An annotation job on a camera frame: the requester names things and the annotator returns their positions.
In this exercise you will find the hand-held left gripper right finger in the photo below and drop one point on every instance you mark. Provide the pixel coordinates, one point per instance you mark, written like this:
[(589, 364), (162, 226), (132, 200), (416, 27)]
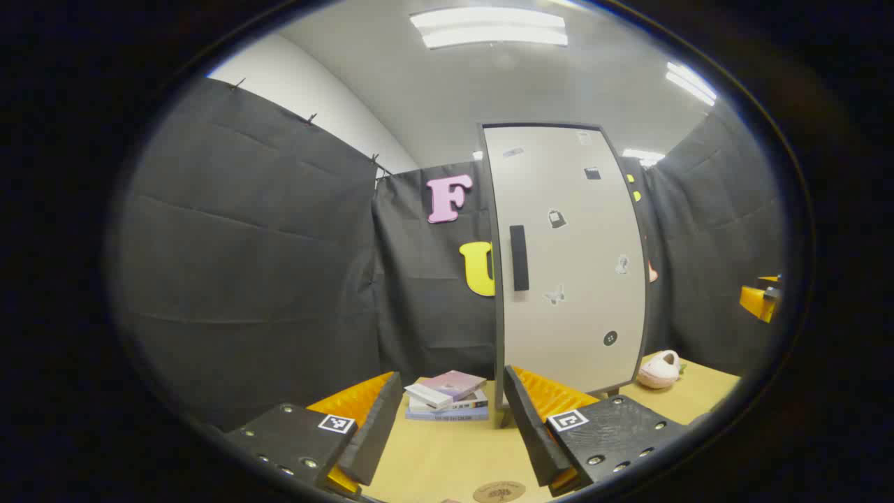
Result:
[(534, 433)]

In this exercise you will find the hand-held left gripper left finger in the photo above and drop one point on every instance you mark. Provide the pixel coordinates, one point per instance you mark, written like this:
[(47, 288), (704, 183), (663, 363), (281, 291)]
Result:
[(377, 433)]

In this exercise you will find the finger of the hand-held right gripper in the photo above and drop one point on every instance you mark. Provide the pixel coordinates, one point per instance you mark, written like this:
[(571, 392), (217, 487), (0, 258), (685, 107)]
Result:
[(756, 302)]

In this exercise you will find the round cork coaster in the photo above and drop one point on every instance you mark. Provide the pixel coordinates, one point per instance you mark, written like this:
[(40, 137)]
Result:
[(499, 492)]

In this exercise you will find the dark grey cabinet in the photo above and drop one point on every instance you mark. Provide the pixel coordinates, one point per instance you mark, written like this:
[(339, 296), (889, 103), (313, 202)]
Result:
[(499, 335)]

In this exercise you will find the white cabinet door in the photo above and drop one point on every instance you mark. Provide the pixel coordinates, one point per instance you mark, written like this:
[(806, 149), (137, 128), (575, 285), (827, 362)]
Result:
[(580, 279)]

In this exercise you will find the white book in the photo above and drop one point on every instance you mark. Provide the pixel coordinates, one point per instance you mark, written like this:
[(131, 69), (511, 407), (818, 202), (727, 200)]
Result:
[(427, 396)]

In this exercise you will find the striped spine book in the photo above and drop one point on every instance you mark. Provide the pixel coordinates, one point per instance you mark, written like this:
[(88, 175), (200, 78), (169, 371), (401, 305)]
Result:
[(471, 403)]

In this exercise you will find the black backdrop cloth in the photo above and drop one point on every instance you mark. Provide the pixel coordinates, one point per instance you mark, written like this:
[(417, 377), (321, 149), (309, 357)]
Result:
[(244, 279)]

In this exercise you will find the long ceiling light strip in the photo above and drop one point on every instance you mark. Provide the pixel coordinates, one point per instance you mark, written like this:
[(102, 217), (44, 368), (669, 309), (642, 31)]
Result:
[(690, 84)]

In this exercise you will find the large ceiling light panel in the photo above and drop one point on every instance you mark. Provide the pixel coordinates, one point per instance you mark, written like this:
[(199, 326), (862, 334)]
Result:
[(489, 28)]

